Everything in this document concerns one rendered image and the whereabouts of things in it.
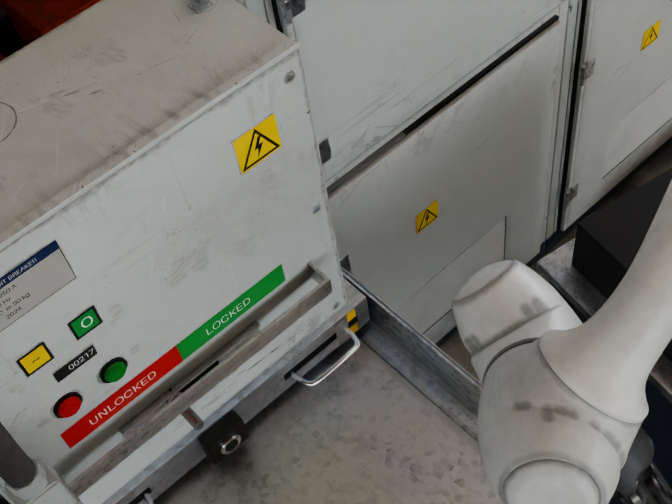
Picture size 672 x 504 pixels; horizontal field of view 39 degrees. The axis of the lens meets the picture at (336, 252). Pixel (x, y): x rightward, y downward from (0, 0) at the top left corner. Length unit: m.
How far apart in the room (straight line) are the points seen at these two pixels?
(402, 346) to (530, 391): 0.62
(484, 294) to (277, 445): 0.52
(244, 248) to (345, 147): 0.51
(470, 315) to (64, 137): 0.42
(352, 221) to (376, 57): 0.33
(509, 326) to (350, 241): 0.88
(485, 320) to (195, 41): 0.41
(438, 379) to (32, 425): 0.56
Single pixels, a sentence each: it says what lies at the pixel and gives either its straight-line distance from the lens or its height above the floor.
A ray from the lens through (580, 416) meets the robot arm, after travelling 0.76.
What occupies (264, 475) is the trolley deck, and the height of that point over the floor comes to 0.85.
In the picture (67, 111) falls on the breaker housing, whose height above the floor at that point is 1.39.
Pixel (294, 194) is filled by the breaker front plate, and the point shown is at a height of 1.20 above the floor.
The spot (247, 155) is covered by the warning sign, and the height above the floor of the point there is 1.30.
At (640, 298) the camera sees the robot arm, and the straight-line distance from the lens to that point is 0.76.
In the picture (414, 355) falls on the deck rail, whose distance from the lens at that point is 1.36.
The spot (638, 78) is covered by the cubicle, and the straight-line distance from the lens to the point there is 2.35.
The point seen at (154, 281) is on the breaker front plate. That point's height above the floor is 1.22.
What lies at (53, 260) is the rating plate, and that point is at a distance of 0.93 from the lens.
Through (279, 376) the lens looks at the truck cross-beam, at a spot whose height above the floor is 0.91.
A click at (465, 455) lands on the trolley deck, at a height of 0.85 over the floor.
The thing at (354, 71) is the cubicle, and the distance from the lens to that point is 1.49.
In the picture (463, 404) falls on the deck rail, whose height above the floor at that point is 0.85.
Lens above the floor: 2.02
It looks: 53 degrees down
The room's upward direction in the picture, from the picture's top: 11 degrees counter-clockwise
